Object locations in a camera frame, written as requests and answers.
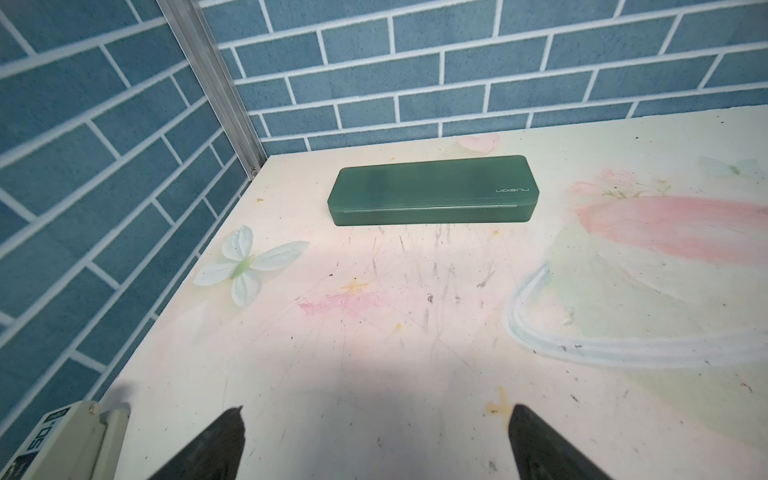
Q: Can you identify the aluminium corner post left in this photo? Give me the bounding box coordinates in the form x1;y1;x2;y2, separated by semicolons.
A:
158;0;267;179

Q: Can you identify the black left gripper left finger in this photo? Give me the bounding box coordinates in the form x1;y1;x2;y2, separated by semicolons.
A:
151;406;245;480

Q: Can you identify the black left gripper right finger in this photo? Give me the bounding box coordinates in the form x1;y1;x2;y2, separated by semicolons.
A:
508;404;611;480

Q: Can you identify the green plastic case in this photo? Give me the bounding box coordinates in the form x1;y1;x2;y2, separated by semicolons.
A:
327;155;540;226

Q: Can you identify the beige labelled device box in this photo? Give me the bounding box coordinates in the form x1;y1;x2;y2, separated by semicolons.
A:
1;400;130;480

